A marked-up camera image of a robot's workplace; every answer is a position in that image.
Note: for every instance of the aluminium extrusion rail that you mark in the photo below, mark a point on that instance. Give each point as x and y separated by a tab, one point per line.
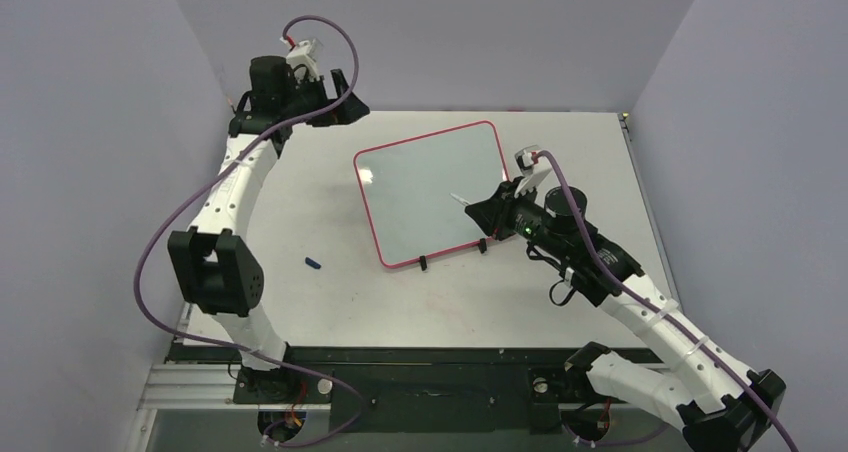
195	387

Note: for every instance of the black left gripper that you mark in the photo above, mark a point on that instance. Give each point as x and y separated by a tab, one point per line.
350	111

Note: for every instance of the white blue whiteboard marker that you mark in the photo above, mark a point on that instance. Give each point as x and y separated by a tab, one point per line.
460	200

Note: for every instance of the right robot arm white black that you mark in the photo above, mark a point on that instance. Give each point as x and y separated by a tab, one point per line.
717	402

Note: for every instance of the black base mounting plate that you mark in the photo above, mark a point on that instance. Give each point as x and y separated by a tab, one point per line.
412	390

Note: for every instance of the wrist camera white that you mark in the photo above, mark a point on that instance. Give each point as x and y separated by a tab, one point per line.
305	53
533	169

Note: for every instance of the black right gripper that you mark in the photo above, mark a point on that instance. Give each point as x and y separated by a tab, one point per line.
506	207

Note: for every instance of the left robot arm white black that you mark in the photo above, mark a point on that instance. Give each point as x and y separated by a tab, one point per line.
215	269

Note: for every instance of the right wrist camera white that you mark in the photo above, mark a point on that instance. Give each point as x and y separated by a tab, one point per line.
533	169

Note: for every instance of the pink framed whiteboard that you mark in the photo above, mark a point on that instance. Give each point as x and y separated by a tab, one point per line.
406	184

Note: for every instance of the blue marker cap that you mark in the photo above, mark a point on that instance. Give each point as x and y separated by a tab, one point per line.
312	263

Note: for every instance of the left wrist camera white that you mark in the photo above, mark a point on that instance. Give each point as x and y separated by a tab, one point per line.
305	53

